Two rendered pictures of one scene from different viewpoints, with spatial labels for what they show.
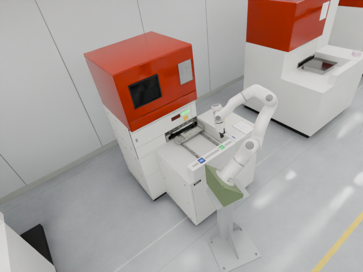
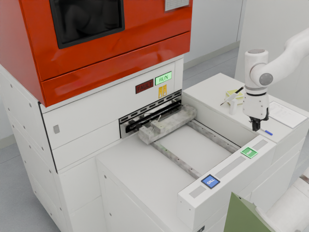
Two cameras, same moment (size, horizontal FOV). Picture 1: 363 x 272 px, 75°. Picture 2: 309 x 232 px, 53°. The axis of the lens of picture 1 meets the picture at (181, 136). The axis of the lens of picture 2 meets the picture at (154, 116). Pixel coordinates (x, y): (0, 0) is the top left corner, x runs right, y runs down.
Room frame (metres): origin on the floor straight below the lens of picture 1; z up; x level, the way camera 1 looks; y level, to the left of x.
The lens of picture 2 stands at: (0.73, 0.22, 1.90)
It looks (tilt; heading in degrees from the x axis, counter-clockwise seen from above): 35 degrees down; 350
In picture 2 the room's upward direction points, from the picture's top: straight up
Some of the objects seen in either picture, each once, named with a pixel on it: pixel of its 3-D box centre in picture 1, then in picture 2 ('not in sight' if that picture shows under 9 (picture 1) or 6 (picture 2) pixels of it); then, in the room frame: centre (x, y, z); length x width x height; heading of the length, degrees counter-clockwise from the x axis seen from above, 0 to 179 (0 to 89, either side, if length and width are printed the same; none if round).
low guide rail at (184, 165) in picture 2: (189, 150); (172, 157); (1.84, -0.06, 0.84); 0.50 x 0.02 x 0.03; 30
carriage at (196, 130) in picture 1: (189, 134); (168, 124); (2.06, -0.09, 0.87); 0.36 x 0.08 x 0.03; 120
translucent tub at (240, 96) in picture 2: not in sight; (234, 98); (2.05, -0.45, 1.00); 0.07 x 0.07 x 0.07; 9
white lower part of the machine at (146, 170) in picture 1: (160, 152); (100, 160); (2.34, 0.32, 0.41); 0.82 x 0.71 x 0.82; 120
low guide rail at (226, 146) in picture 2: (208, 138); (208, 134); (1.97, -0.30, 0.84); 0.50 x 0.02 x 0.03; 30
